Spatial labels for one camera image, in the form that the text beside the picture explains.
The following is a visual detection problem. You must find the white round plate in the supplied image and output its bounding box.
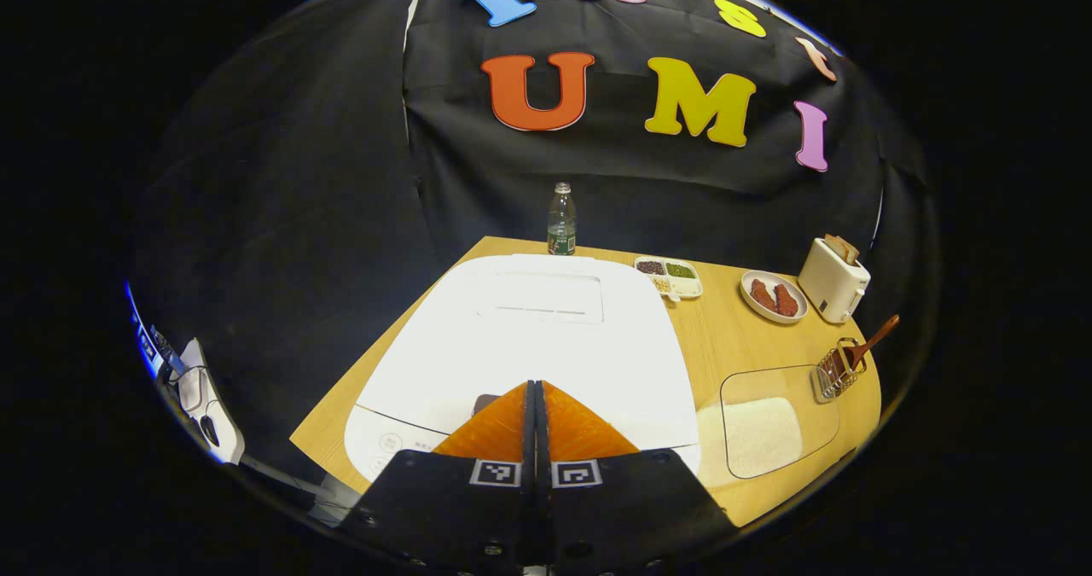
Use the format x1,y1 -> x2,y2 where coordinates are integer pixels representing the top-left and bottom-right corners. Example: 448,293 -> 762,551
739,269 -> 810,326

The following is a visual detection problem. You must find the white divided bean dish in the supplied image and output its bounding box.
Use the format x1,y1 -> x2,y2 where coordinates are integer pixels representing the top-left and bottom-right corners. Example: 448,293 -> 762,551
633,255 -> 705,303

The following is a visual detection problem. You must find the brown wooden spoon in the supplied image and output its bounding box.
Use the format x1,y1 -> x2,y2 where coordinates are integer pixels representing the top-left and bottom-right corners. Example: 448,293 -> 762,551
839,314 -> 901,373

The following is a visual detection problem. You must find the metal wire chopstick holder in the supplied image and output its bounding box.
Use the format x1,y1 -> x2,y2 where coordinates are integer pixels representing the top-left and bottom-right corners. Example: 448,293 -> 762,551
811,336 -> 868,404

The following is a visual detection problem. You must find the white side table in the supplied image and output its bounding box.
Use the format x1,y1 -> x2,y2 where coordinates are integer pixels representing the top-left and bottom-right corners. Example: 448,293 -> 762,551
174,336 -> 247,467

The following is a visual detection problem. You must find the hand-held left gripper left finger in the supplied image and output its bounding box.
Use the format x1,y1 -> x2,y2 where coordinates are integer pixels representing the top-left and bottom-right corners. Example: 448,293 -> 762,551
338,380 -> 540,576

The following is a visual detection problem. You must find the white rice cooker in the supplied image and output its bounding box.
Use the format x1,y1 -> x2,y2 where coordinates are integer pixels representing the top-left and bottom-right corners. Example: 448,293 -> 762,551
343,253 -> 703,484

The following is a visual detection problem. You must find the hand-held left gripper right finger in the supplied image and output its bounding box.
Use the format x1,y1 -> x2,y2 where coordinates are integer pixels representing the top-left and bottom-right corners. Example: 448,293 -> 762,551
537,380 -> 741,573

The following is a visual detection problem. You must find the white toaster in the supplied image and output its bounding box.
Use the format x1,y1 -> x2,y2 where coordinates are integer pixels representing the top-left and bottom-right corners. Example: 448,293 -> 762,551
797,236 -> 872,324

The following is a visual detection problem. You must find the computer monitor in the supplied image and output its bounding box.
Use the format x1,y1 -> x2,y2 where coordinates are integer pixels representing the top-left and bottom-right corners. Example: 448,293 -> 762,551
125,282 -> 185,383

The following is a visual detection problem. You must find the clear plastic water bottle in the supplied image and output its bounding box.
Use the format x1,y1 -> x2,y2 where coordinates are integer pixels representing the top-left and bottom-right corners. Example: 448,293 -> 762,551
546,181 -> 578,257

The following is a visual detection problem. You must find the clear rice container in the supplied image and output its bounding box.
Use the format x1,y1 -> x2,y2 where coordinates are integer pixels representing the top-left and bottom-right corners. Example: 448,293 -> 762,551
694,364 -> 842,491

